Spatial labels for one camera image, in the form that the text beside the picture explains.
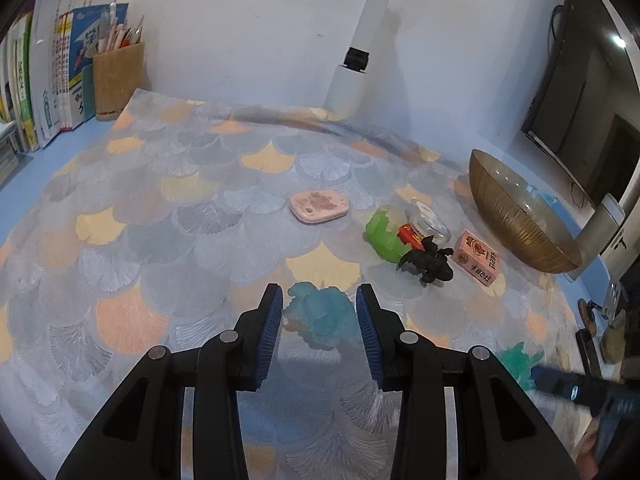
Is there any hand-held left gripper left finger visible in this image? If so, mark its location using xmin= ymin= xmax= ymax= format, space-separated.
xmin=55 ymin=283 xmax=284 ymax=480

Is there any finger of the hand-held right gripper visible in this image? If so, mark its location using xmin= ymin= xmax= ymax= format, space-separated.
xmin=531 ymin=365 xmax=608 ymax=405

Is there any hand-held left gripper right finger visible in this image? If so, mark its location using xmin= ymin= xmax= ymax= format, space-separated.
xmin=356 ymin=283 xmax=581 ymax=480

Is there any teal translucent toy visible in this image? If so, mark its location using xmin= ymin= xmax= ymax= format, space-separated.
xmin=495 ymin=342 xmax=545 ymax=392

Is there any blue translucent toy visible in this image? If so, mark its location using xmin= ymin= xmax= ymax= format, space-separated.
xmin=283 ymin=282 xmax=368 ymax=351

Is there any black dragon toy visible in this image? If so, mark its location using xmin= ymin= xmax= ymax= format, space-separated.
xmin=398 ymin=235 xmax=455 ymax=288

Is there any fan-patterned table mat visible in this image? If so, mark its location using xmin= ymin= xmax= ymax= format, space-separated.
xmin=0 ymin=87 xmax=601 ymax=480

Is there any green translucent toy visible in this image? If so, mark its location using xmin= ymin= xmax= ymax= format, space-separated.
xmin=364 ymin=209 xmax=416 ymax=262

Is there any small red case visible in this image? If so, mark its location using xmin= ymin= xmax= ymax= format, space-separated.
xmin=397 ymin=225 xmax=426 ymax=251

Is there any pink card box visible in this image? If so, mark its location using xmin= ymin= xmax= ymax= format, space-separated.
xmin=452 ymin=229 xmax=502 ymax=288

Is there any round clear plastic case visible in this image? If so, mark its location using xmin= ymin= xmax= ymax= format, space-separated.
xmin=405 ymin=199 xmax=452 ymax=243

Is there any small pink device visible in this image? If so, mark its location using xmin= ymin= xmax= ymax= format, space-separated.
xmin=291 ymin=191 xmax=349 ymax=223

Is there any gold ribbed glass bowl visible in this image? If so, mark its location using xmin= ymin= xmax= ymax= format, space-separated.
xmin=468 ymin=149 xmax=583 ymax=274

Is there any grey cylindrical stand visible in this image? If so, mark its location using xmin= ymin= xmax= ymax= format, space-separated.
xmin=567 ymin=194 xmax=626 ymax=281

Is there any black monitor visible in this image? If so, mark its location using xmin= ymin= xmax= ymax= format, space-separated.
xmin=521 ymin=5 xmax=640 ymax=211

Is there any cork pen holder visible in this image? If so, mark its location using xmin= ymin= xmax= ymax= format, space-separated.
xmin=92 ymin=42 xmax=146 ymax=122

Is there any bunch of pens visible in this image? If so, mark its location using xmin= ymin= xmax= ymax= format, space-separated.
xmin=95 ymin=2 xmax=146 ymax=53

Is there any row of upright books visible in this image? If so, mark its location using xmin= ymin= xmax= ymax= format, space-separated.
xmin=0 ymin=0 xmax=126 ymax=153

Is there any white lamp post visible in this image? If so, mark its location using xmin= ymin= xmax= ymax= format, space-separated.
xmin=327 ymin=0 xmax=401 ymax=118

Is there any black post clamp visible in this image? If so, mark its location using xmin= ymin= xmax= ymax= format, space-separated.
xmin=342 ymin=47 xmax=371 ymax=73

